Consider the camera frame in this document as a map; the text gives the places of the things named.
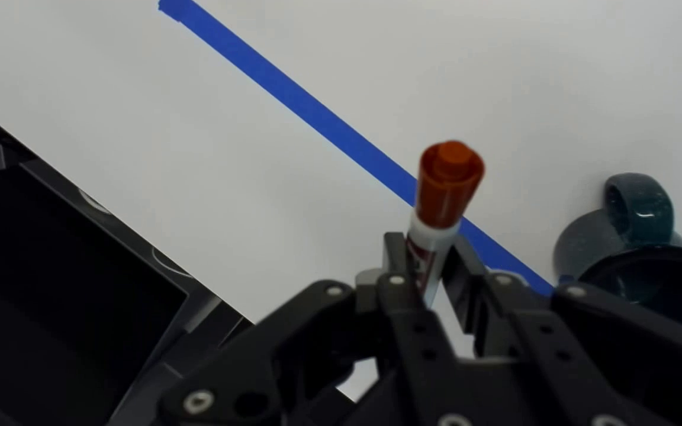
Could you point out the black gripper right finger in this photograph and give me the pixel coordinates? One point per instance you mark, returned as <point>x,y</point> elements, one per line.
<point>592,355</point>

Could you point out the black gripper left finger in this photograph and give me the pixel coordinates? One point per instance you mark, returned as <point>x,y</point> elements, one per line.
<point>294,346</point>

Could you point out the dark teal enamel mug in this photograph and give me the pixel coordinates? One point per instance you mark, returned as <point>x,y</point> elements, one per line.
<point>585,250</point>

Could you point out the black box with grey rim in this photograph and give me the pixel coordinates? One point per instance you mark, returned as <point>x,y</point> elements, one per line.
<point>57,315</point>

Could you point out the blue tape line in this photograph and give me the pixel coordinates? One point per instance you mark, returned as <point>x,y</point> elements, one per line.
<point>294,95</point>

